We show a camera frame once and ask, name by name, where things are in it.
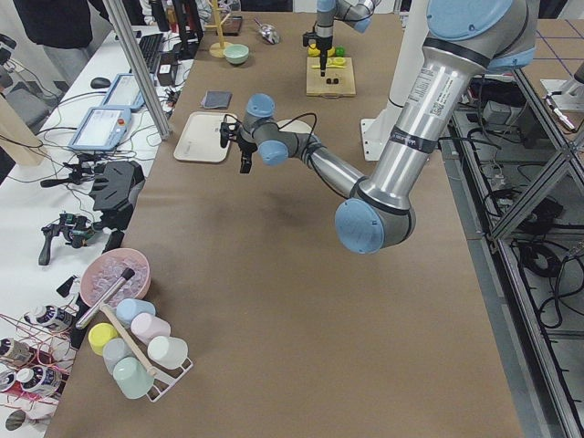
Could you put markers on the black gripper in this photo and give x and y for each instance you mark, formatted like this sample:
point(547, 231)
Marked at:
point(246, 147)
point(322, 46)

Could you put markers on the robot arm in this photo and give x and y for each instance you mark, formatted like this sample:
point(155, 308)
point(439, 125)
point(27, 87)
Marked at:
point(356, 16)
point(465, 39)

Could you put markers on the white rabbit tray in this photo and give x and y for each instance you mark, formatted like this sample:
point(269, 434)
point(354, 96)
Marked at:
point(200, 139)

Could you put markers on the lower whole lemon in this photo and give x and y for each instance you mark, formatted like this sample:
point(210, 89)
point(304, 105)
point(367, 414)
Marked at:
point(313, 51)

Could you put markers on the yellow plastic knife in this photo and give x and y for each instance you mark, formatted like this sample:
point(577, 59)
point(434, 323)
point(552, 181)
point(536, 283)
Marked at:
point(328, 66)

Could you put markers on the wooden cutting board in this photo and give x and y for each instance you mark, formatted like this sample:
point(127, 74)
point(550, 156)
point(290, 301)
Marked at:
point(338, 82)

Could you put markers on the metal scoop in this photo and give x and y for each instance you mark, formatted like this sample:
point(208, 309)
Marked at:
point(268, 32)

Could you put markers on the beige plate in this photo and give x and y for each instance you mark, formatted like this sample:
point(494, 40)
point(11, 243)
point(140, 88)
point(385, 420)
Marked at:
point(297, 126)

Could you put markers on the folded grey cloth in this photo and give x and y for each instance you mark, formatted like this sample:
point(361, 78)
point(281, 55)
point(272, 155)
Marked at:
point(216, 100)

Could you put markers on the mint green bowl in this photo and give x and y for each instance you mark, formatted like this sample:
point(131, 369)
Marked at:
point(236, 54)

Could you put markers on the wooden cup stand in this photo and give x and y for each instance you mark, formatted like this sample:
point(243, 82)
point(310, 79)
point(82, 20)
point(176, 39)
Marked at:
point(217, 49)

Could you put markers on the blue teach pendant far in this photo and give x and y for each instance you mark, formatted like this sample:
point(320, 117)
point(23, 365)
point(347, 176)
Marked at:
point(124, 91)

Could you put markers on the blue teach pendant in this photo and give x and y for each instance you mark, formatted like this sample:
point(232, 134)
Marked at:
point(124, 91)
point(101, 129)

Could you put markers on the blue teach pendant near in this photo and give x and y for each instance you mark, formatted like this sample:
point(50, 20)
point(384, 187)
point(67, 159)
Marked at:
point(101, 129)

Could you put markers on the black keyboard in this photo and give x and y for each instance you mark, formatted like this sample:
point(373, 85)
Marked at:
point(150, 47)

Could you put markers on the black computer mouse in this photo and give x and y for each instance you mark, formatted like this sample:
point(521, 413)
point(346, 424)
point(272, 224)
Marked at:
point(100, 83)

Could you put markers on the pink bowl with ice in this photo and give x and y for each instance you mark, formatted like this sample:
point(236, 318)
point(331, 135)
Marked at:
point(108, 268)

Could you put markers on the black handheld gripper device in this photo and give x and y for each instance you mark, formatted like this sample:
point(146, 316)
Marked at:
point(77, 230)

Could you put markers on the blue cup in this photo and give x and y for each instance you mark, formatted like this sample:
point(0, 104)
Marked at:
point(129, 308)

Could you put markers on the metal stirrer black tip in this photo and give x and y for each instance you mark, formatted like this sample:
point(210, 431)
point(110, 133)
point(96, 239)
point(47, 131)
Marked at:
point(89, 314)

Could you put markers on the pink cup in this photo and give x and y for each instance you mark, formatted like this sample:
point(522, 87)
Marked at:
point(145, 327)

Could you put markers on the white cup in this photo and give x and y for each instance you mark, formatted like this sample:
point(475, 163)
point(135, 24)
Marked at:
point(170, 352)

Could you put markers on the yellow cup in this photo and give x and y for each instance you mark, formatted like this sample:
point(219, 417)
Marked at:
point(100, 335)

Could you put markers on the grey cup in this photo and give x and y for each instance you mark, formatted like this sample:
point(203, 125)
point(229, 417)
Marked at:
point(114, 351)

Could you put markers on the white cup rack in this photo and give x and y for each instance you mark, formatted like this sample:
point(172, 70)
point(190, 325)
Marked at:
point(164, 379)

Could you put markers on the mint cup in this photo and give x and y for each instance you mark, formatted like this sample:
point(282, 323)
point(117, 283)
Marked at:
point(132, 378)

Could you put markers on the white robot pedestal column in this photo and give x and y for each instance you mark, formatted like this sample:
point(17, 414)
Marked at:
point(410, 59)

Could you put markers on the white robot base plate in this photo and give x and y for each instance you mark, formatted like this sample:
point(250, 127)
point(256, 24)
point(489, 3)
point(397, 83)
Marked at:
point(374, 135)

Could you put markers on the aluminium frame post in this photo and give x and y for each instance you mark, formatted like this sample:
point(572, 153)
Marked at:
point(123, 29)

